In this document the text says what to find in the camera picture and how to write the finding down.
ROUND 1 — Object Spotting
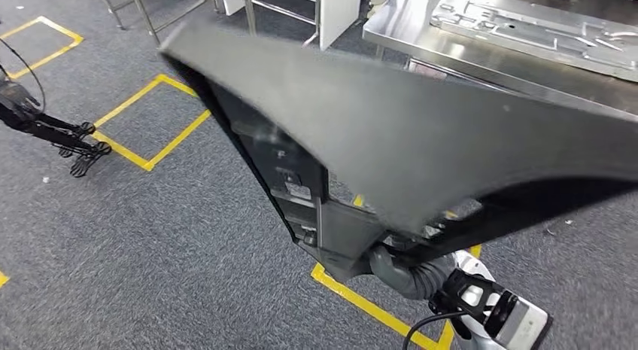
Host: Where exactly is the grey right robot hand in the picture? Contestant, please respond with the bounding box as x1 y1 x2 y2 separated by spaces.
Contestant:
369 245 418 297

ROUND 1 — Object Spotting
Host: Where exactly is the black plastic plate frame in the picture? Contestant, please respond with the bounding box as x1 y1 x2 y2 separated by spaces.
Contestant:
158 20 638 284

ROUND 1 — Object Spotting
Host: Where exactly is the stainless steel workbench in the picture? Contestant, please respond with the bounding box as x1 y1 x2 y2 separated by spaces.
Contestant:
363 0 638 122

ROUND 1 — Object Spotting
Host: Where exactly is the yellow floor tape square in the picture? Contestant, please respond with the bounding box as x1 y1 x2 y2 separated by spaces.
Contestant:
310 195 484 350

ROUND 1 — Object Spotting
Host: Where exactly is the white flat panel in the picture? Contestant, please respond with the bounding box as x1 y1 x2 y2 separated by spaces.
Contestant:
318 0 361 51

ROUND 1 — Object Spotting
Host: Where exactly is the stamped sheet metal panel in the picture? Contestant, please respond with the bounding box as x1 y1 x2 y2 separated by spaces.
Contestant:
429 0 638 84

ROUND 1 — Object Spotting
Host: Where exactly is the black camera cable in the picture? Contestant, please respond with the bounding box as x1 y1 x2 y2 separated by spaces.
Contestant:
401 310 472 350

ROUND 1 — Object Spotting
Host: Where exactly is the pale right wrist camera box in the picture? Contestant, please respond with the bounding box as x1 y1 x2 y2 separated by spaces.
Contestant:
483 288 553 350

